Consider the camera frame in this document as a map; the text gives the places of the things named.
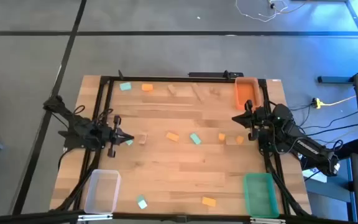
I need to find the green plastic bin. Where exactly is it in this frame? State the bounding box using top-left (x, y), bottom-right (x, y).
top-left (242, 172), bottom-right (280, 218)

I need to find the orange plastic bin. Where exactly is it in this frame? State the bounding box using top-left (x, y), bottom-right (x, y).
top-left (234, 77), bottom-right (262, 111)

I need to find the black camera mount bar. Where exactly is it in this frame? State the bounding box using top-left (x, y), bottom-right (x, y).
top-left (188, 71), bottom-right (244, 79)

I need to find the black gantry crossbar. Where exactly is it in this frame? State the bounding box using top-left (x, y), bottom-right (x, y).
top-left (0, 210), bottom-right (358, 224)

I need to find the silver corner bracket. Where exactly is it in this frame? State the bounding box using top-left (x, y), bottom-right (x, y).
top-left (249, 217), bottom-right (287, 224)
top-left (78, 213), bottom-right (114, 222)

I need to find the white floor cable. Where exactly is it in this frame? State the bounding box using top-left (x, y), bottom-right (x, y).
top-left (235, 0), bottom-right (289, 23)

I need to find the black stand foot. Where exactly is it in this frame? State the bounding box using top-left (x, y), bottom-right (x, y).
top-left (318, 60), bottom-right (358, 84)

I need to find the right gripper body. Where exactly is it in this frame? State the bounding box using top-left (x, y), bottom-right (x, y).
top-left (245, 100), bottom-right (269, 141)

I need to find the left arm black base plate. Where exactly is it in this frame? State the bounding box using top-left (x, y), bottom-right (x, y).
top-left (57, 124), bottom-right (108, 149)

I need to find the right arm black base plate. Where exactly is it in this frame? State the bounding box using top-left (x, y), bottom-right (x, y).
top-left (257, 129), bottom-right (301, 154)

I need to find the black floor bar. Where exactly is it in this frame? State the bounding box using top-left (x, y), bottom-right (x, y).
top-left (337, 138), bottom-right (358, 156)

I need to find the black floor cable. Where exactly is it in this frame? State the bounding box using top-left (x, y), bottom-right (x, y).
top-left (301, 110), bottom-right (358, 130)
top-left (306, 123), bottom-right (358, 137)

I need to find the clear plastic bin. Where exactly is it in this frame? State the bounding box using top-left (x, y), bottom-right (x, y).
top-left (83, 169), bottom-right (122, 215)

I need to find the yellow floor cable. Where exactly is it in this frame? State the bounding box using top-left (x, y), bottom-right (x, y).
top-left (320, 95), bottom-right (357, 107)

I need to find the white paper sheet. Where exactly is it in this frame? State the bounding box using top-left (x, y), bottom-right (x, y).
top-left (301, 167), bottom-right (328, 184)

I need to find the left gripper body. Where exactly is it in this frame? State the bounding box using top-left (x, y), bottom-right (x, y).
top-left (101, 114), bottom-right (121, 158)

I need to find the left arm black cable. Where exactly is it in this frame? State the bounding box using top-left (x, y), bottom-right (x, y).
top-left (72, 104), bottom-right (115, 125)

